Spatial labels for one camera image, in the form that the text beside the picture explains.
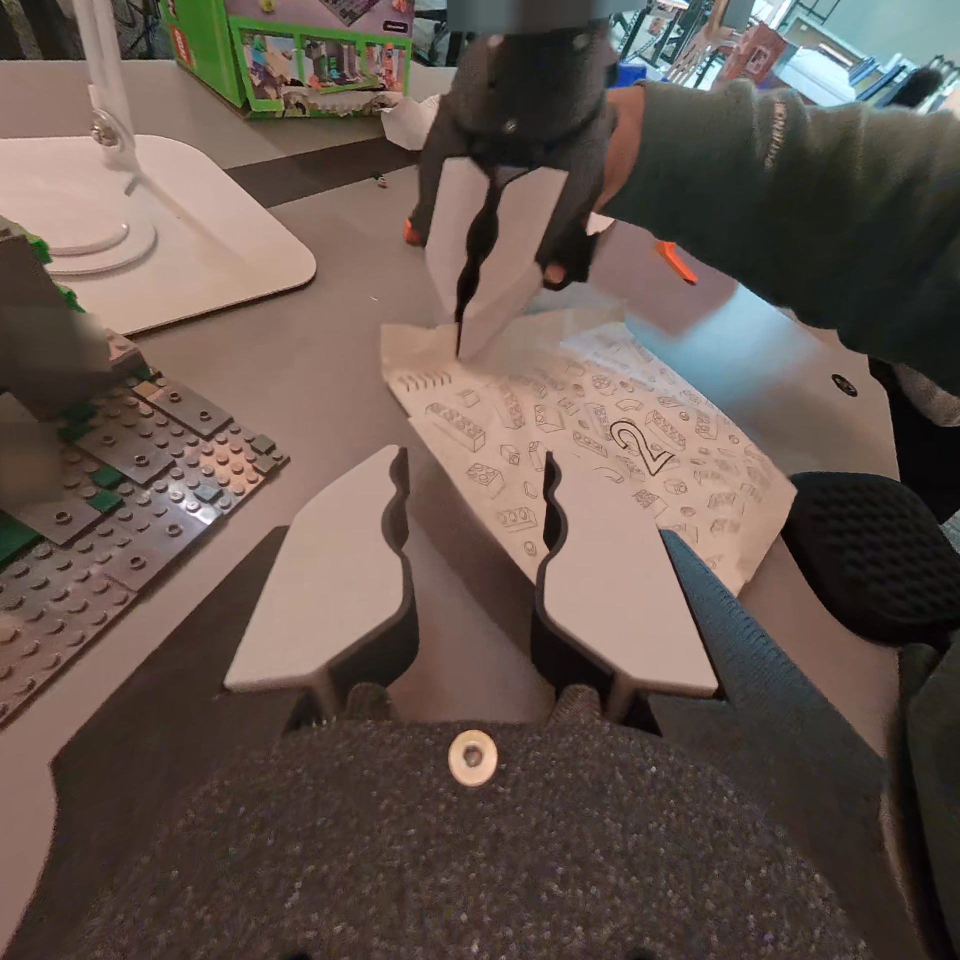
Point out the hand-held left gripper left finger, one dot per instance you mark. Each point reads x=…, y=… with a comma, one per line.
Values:
x=330, y=592

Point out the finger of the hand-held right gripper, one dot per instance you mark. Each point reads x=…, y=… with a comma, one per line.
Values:
x=517, y=255
x=450, y=247

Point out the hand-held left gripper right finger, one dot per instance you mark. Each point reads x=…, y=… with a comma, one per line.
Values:
x=622, y=600

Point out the paper bag with line drawings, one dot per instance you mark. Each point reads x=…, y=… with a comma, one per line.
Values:
x=600, y=435

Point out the grey brick build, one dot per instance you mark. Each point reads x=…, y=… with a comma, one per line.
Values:
x=112, y=480

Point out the white and wooden book stand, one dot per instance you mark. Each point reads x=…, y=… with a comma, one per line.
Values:
x=187, y=225

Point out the person's right forearm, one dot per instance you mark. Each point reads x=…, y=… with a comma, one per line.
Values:
x=787, y=210

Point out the round black desk button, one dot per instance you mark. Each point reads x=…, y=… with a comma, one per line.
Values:
x=844, y=385

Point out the person's right hand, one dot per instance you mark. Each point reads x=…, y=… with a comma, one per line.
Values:
x=619, y=150

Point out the white paper bag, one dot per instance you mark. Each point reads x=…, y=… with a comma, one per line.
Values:
x=412, y=120

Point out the orange brick separator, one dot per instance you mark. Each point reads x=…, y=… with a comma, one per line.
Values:
x=677, y=262

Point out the green toy brick set box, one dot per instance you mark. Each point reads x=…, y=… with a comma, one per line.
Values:
x=300, y=60

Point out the black mesh chair armrest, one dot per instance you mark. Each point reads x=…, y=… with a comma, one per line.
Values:
x=870, y=555

